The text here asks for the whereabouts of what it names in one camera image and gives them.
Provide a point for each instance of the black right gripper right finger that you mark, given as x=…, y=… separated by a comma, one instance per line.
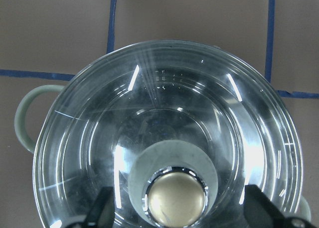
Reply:
x=259, y=211

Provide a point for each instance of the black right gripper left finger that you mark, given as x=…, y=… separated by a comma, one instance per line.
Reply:
x=102, y=213

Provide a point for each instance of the pale green cooking pot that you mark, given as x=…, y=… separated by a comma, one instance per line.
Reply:
x=25, y=116

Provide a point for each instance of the glass pot lid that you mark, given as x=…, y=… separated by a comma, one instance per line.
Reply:
x=169, y=138

